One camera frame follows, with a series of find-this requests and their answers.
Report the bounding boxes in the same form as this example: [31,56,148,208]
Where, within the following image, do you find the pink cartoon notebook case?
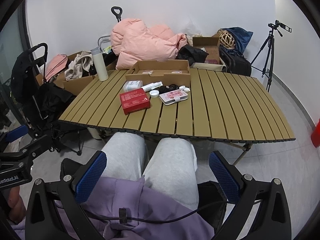
[159,89,188,106]

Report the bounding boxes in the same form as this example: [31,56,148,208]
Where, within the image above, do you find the pink puffy down jacket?
[111,18,187,70]

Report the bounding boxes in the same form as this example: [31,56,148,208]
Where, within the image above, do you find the woven rattan ball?
[217,29,235,49]

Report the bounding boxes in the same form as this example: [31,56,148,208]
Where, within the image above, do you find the white insulated water bottle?
[91,47,108,82]

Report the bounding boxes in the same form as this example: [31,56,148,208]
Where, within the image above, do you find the white spray bottle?
[142,82,163,92]

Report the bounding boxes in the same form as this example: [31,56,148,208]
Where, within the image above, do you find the grey metal chair frame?
[97,35,111,52]

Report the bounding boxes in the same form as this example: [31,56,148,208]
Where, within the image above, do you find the open cardboard box behind table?
[191,34,227,72]

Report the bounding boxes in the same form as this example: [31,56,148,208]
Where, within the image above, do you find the folding slatted camping table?
[60,69,295,153]

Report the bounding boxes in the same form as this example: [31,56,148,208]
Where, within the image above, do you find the cardboard box with clothes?
[36,53,98,95]

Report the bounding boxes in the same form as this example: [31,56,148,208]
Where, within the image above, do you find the brown cardboard tray box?
[126,60,190,87]

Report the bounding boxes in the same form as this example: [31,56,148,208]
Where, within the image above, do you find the beige clothing bundle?
[65,51,93,81]

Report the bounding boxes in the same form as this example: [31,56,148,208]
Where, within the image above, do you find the black folding cart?
[10,43,82,155]

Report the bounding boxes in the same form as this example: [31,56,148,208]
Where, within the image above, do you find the round white jar lid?
[149,90,159,98]

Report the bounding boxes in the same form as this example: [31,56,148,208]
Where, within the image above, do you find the person's grey trousers legs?
[102,132,199,210]

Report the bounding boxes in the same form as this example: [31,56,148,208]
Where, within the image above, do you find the black backpack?
[219,46,252,76]

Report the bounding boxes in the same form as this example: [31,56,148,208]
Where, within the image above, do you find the black camera tripod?
[251,20,292,92]

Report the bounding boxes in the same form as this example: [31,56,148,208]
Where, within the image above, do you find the person's left hand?
[7,186,26,224]

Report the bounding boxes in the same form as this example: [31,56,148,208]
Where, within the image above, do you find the dark blue fabric bag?
[222,27,253,54]

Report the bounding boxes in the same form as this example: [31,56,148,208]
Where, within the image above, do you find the black cart handle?
[111,6,123,22]

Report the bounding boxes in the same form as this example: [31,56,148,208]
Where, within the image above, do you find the pink bag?
[43,54,68,81]

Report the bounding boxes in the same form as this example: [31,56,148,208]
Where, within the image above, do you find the white contact lens case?
[179,86,190,93]

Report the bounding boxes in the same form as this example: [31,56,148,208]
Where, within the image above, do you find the black garment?
[176,44,209,67]

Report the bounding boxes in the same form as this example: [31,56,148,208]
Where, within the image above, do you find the red rectangular box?
[119,88,151,115]

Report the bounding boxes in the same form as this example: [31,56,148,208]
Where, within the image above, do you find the black usb cable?
[158,84,179,95]

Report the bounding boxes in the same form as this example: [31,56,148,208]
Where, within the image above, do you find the red object at right edge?
[310,120,320,148]

